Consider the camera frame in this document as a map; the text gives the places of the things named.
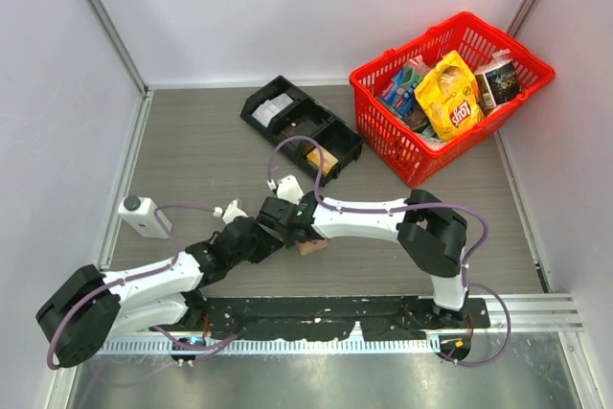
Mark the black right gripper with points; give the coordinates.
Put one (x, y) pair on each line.
(287, 238)

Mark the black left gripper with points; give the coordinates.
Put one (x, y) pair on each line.
(266, 244)

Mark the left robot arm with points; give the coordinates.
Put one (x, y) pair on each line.
(92, 307)

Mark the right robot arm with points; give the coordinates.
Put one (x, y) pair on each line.
(433, 236)

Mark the gold card in tray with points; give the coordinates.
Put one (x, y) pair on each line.
(322, 158)

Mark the white cards in tray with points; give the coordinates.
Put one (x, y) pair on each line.
(266, 111)

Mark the black compartment tray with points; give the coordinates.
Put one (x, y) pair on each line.
(305, 124)

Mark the white box device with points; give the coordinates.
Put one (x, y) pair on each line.
(139, 213)

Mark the red plastic shopping basket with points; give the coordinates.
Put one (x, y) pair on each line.
(413, 156)

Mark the dark brown packet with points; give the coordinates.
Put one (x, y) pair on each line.
(416, 119)

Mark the white clear plastic packet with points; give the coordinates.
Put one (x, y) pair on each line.
(434, 143)

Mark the blue sponge pack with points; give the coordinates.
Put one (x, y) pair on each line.
(399, 95)

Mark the yellow chips bag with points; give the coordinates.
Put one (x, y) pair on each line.
(450, 97)

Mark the black round can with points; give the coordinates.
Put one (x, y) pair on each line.
(498, 83)

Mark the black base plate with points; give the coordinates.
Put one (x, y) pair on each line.
(327, 318)

